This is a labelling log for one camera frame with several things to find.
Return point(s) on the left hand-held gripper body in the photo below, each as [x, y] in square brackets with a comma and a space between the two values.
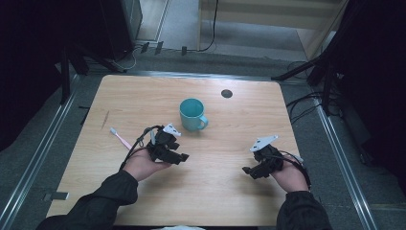
[162, 143]

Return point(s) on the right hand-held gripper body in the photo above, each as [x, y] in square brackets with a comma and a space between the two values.
[268, 156]

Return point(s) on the person's left hand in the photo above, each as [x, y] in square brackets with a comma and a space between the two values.
[143, 166]

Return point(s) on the person's right hand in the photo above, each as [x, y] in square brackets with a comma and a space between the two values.
[292, 177]

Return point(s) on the pink toothbrush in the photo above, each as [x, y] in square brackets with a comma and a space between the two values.
[121, 139]

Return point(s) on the white cloth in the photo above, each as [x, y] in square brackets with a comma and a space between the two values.
[178, 227]

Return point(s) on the round dark table grommet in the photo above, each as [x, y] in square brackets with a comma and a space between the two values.
[226, 93]

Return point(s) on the small dark plug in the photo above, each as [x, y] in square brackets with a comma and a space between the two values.
[184, 50]

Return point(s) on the black metal stand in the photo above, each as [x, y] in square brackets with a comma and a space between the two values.
[319, 68]
[65, 76]

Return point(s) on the dark curtain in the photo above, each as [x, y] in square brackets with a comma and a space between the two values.
[376, 80]
[38, 57]

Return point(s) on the aluminium floor rail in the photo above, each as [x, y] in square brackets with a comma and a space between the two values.
[38, 150]
[198, 75]
[346, 166]

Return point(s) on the small metal bracket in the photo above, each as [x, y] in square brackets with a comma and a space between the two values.
[56, 195]

